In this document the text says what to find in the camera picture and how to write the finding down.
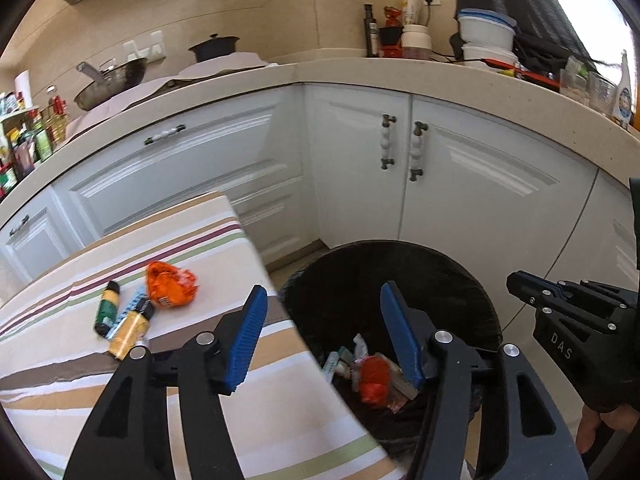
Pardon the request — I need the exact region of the black cable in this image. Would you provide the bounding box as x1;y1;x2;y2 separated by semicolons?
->
430;50;481;66

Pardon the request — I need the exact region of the long horizontal cabinet handle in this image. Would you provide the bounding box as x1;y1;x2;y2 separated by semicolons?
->
144;124;187;146

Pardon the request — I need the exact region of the white blue toothpaste tube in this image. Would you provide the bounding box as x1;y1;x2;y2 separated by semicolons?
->
322;351;343;386

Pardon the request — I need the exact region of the white plastic bag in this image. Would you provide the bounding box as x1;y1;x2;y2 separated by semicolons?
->
402;0;426;26

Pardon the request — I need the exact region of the white canister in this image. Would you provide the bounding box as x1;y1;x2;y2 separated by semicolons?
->
401;24;432;61

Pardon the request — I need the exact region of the orange red snack packet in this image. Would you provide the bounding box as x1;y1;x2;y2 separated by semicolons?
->
357;352;391;406

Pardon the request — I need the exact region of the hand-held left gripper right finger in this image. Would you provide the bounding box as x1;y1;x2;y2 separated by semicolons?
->
380;281;588;480

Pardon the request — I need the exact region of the wide white cabinet front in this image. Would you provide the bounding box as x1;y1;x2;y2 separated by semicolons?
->
55;85;306;261

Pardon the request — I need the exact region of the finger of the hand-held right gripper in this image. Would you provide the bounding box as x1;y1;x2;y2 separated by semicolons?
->
506;270;640;333

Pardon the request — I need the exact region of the trash bin with black bag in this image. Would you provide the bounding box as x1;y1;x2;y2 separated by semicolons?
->
277;241;503;461

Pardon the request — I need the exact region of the clear glass cup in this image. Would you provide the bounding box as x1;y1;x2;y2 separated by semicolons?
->
560;69;588;98
589;71;618;118

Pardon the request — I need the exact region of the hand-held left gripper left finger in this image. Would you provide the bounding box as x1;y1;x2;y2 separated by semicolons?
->
65;284;271;480

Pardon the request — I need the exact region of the person's right hand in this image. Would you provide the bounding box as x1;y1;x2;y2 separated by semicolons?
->
575;402;620;457

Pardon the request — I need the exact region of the orange wrapper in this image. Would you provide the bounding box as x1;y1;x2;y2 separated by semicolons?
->
145;261;199;309

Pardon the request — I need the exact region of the red and black appliance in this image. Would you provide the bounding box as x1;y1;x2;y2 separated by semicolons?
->
378;6;405;58

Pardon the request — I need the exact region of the white flat container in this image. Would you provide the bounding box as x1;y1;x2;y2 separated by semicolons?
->
461;44;518;68

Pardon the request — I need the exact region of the red handled tool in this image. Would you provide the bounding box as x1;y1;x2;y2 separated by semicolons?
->
485;58;561;92

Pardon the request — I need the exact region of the white bowl with blue lid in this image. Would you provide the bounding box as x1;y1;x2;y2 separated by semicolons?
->
457;8;517;51

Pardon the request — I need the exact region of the window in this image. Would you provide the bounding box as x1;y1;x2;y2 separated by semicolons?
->
530;0;640;86

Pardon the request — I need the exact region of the white spray bottle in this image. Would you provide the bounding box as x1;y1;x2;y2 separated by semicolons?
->
617;50;637;128

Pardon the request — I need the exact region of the white wall rack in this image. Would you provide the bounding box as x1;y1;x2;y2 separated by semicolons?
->
122;30;166;61

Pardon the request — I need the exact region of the green label bottle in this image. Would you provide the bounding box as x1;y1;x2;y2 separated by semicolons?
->
93;281;122;338

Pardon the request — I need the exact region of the steel wok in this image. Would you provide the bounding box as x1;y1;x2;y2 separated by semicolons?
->
74;57;148;111

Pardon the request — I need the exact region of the paper towel roll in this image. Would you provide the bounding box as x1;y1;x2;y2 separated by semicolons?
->
14;70;32;106

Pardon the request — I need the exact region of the narrow white cabinet door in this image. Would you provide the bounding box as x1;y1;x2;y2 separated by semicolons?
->
0;185;106;286

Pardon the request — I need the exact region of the yellow label bottle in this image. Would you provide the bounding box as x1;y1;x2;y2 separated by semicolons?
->
107;299;155;361

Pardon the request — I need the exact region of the short cabinet handle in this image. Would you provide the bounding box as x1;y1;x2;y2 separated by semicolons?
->
9;214;43;236

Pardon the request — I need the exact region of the blue white packet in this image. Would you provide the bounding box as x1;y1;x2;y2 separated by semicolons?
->
107;287;148;341

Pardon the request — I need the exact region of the white stove cover cloth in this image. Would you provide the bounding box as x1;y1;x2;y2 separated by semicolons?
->
65;52;271;136

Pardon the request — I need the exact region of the dark olive oil bottle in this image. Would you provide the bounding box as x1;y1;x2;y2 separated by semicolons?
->
363;4;379;58

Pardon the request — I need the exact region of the black lidded pot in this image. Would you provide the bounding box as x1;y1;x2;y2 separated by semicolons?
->
188;33;240;63

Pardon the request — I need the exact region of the vertical cabinet handle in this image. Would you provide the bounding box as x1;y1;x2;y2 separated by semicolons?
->
381;114;398;170
410;121;430;182

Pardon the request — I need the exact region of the striped tablecloth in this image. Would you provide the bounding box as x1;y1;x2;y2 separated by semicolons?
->
0;191;411;480

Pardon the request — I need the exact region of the group of condiment bottles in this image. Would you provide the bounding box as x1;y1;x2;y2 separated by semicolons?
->
0;85;71;201

